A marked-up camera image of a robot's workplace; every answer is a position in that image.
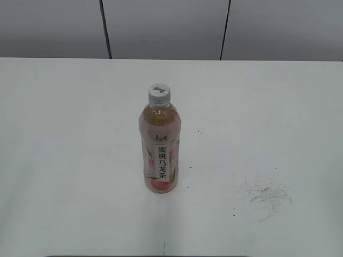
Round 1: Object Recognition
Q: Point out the peach oolong tea bottle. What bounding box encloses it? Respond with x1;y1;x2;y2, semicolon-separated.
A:
139;103;181;194

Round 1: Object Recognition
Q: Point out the white bottle cap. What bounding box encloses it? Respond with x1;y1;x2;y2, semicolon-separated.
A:
148;84;171;105

